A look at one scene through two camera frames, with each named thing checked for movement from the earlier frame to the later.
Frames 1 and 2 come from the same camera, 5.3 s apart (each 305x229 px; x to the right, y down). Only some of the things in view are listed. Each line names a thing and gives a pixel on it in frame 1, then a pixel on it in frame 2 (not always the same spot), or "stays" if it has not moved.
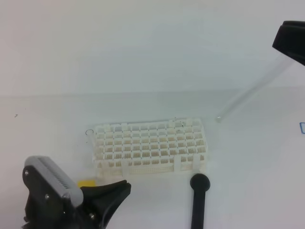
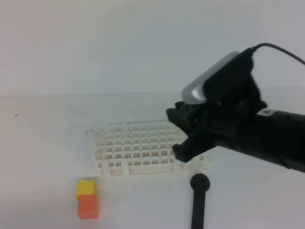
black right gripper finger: (290, 39) → (227, 117)
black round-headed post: (200, 183) stays
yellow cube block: (86, 183) stays
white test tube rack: (162, 147) stays
